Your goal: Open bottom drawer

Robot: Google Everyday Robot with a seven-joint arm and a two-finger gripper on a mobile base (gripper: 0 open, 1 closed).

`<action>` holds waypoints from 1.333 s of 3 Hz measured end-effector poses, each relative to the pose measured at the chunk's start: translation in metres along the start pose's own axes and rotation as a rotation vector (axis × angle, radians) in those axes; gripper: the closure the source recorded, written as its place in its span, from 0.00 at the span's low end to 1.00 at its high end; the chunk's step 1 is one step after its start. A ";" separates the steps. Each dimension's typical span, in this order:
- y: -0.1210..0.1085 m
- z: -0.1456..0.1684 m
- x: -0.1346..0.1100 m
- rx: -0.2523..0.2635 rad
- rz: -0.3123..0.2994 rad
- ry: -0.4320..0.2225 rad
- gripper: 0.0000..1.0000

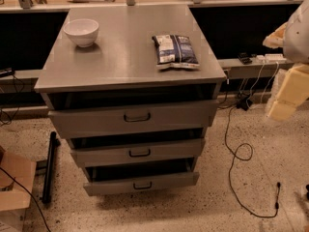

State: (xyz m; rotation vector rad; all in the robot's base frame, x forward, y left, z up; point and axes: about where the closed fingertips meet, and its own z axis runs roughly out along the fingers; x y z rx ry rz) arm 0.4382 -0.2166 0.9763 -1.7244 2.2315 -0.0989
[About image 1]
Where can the black bar on floor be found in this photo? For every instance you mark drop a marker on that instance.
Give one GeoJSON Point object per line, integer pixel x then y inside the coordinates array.
{"type": "Point", "coordinates": [53, 144]}

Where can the black device on left ledge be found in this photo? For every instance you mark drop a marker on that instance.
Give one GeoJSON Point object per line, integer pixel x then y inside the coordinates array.
{"type": "Point", "coordinates": [6, 72]}

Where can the white power strip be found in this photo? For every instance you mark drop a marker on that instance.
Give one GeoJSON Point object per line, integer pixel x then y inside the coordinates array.
{"type": "Point", "coordinates": [271, 58]}

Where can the grey drawer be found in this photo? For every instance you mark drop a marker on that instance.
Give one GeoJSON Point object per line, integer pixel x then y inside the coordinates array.
{"type": "Point", "coordinates": [170, 181]}
{"type": "Point", "coordinates": [136, 153]}
{"type": "Point", "coordinates": [102, 121]}

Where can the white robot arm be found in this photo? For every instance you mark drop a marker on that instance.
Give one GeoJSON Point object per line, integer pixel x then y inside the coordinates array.
{"type": "Point", "coordinates": [293, 37]}

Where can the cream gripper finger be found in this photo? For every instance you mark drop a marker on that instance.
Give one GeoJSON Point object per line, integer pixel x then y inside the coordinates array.
{"type": "Point", "coordinates": [276, 38]}
{"type": "Point", "coordinates": [289, 90]}

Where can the grey middle drawer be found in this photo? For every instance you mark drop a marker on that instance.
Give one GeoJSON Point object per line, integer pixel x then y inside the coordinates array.
{"type": "Point", "coordinates": [136, 153]}

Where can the black remote on ledge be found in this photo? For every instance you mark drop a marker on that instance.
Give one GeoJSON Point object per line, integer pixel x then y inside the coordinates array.
{"type": "Point", "coordinates": [244, 58]}

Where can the black power adapter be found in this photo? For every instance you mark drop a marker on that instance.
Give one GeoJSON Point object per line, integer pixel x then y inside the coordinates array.
{"type": "Point", "coordinates": [244, 104]}

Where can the cardboard box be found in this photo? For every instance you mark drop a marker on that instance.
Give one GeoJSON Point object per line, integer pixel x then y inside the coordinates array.
{"type": "Point", "coordinates": [16, 180]}

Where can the grey drawer cabinet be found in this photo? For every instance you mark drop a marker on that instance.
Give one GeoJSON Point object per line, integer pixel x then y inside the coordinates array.
{"type": "Point", "coordinates": [119, 69]}

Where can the grey top drawer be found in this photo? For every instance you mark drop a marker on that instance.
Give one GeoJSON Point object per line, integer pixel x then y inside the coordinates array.
{"type": "Point", "coordinates": [102, 121]}

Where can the grey bottom drawer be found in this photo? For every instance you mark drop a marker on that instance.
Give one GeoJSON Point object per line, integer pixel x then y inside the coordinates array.
{"type": "Point", "coordinates": [170, 181]}

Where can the blue white snack bag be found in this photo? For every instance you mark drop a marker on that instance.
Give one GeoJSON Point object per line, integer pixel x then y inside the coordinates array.
{"type": "Point", "coordinates": [174, 52]}

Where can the white ceramic bowl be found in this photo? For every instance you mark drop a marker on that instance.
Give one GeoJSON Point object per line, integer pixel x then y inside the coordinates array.
{"type": "Point", "coordinates": [82, 32]}

